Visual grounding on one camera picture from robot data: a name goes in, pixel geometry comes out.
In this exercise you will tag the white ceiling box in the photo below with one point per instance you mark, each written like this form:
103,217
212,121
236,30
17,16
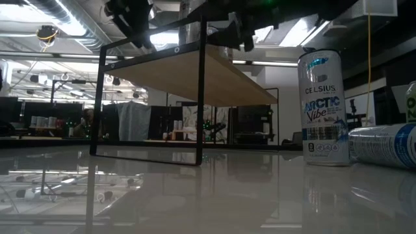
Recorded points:
378,8

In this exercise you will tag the white cylindrical container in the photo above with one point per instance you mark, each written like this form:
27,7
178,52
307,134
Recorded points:
41,121
52,122
33,121

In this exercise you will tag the white blue-banded beverage can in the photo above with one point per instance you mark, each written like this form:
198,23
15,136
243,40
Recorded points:
380,146

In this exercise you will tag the black ceiling camera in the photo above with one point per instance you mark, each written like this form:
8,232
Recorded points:
47,32

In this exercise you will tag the silver beverage can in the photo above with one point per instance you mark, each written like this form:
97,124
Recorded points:
190,32

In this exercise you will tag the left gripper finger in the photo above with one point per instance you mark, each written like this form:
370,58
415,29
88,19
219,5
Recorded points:
122,24
141,31

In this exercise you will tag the grey hanging cloth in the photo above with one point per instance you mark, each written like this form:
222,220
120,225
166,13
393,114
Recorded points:
133,122

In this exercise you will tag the wooden shelf black metal frame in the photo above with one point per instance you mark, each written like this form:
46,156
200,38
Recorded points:
195,78

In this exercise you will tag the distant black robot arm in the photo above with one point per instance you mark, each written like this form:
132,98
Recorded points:
216,127

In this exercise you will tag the green beverage can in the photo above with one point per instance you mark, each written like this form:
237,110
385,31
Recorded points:
411,104

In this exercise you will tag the ceiling light strip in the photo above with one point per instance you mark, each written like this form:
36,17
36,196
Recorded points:
273,63
87,56

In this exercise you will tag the Celsius Arctic Vibe can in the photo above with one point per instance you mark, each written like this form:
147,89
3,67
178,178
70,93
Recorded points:
321,107

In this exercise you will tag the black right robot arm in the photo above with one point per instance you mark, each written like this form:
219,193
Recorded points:
299,9

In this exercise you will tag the black equipment rack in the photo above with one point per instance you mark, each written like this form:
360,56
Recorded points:
250,120

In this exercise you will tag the person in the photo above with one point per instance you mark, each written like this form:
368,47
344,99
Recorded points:
83,125

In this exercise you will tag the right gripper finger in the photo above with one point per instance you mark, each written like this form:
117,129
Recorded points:
226,34
248,40

